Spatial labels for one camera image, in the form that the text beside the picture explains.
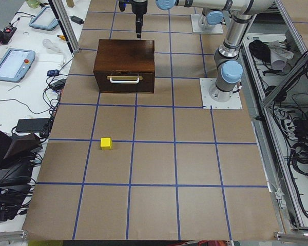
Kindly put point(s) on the teach pendant tablet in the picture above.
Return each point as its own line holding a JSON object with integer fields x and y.
{"x": 44, "y": 20}
{"x": 15, "y": 64}

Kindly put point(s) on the dark brown wooden drawer cabinet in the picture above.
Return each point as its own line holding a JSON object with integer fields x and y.
{"x": 123, "y": 55}

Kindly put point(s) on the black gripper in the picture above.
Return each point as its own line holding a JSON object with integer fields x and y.
{"x": 138, "y": 8}

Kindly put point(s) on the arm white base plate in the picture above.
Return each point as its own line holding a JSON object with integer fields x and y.
{"x": 213, "y": 98}
{"x": 196, "y": 29}

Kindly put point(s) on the black device pile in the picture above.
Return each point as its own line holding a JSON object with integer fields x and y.
{"x": 16, "y": 182}

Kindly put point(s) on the aluminium frame post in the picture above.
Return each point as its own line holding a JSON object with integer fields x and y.
{"x": 61, "y": 16}

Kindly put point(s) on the dark brown wooden wedge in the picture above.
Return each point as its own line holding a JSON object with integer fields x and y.
{"x": 23, "y": 144}

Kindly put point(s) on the brass cylindrical tool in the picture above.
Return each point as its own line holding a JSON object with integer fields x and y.
{"x": 62, "y": 37}

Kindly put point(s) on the far teach pendant tablet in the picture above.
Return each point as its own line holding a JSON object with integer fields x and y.
{"x": 44, "y": 20}

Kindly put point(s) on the black laptop power brick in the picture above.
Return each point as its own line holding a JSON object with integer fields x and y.
{"x": 33, "y": 125}

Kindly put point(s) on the white power strip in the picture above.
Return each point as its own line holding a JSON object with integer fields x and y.
{"x": 286, "y": 123}

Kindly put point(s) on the black power adapter brick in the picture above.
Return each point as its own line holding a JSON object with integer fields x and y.
{"x": 77, "y": 20}

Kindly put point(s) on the yellow cube block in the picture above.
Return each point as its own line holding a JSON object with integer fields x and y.
{"x": 106, "y": 143}

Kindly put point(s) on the near teach pendant tablet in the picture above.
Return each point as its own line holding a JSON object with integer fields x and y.
{"x": 15, "y": 64}

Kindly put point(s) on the blue small connector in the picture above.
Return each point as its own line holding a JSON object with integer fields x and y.
{"x": 53, "y": 73}

